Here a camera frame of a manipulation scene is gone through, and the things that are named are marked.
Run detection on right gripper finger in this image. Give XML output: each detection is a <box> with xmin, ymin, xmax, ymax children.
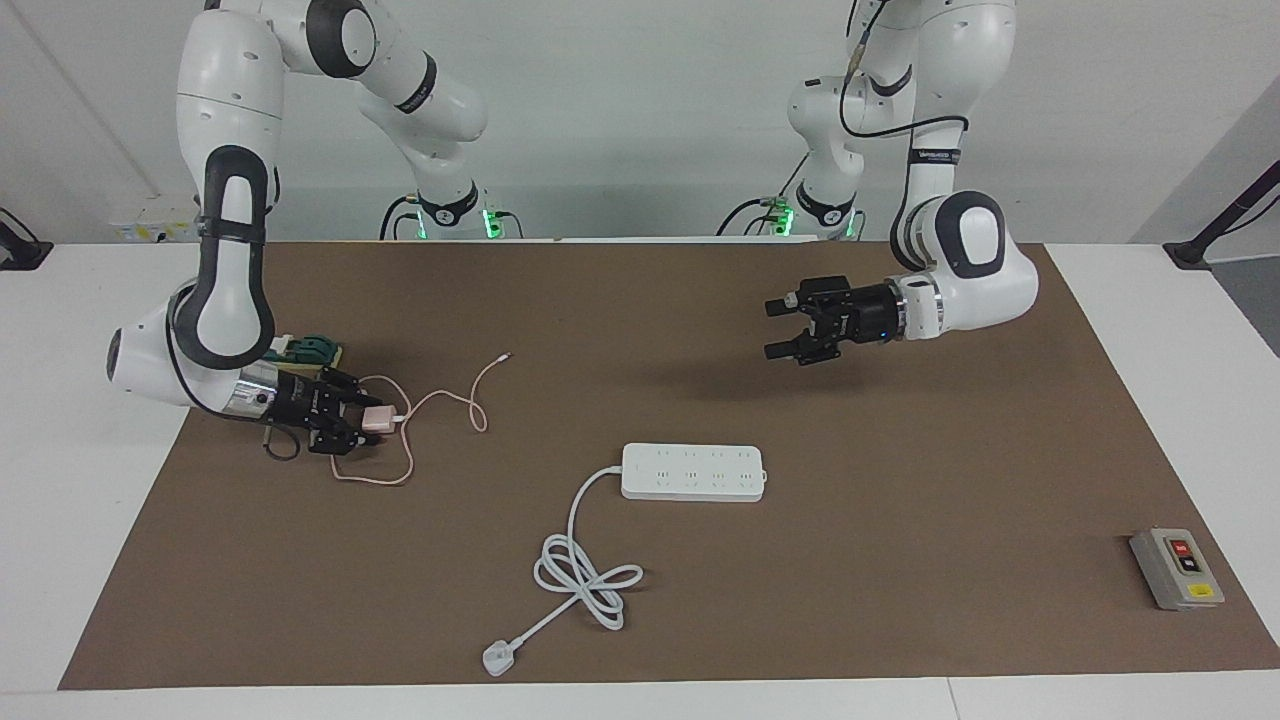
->
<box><xmin>322</xmin><ymin>366</ymin><xmax>387</xmax><ymax>410</ymax></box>
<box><xmin>308</xmin><ymin>426</ymin><xmax>388</xmax><ymax>458</ymax></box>

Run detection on brown table mat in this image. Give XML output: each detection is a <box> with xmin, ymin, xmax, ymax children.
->
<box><xmin>57</xmin><ymin>240</ymin><xmax>1280</xmax><ymax>691</ymax></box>

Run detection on pink charging cable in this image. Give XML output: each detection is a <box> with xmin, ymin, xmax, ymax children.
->
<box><xmin>330</xmin><ymin>352</ymin><xmax>513</xmax><ymax>488</ymax></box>

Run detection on green knife switch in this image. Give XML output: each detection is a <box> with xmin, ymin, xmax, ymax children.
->
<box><xmin>268</xmin><ymin>333</ymin><xmax>344</xmax><ymax>373</ymax></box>

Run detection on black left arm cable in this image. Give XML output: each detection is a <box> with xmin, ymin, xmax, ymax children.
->
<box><xmin>838</xmin><ymin>0</ymin><xmax>971</xmax><ymax>141</ymax></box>

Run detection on white power strip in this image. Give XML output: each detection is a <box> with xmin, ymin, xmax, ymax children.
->
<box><xmin>621</xmin><ymin>443</ymin><xmax>768</xmax><ymax>503</ymax></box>

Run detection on white wall outlet box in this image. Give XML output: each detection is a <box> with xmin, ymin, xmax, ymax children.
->
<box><xmin>110</xmin><ymin>205</ymin><xmax>201</xmax><ymax>243</ymax></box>

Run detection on black small stand clamp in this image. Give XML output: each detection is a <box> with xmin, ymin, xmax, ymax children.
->
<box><xmin>0</xmin><ymin>207</ymin><xmax>53</xmax><ymax>272</ymax></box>

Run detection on black angled stand clamp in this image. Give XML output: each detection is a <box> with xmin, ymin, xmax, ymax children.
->
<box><xmin>1163</xmin><ymin>160</ymin><xmax>1280</xmax><ymax>271</ymax></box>

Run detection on grey on-off switch box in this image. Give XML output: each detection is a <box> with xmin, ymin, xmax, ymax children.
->
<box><xmin>1129</xmin><ymin>527</ymin><xmax>1226</xmax><ymax>612</ymax></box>

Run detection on black base cable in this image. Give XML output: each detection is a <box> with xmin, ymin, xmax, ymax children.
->
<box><xmin>379</xmin><ymin>194</ymin><xmax>421</xmax><ymax>241</ymax></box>
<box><xmin>716</xmin><ymin>197</ymin><xmax>791</xmax><ymax>238</ymax></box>

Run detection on white power cord with plug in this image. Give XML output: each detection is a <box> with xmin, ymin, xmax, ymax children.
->
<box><xmin>482</xmin><ymin>464</ymin><xmax>644</xmax><ymax>678</ymax></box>

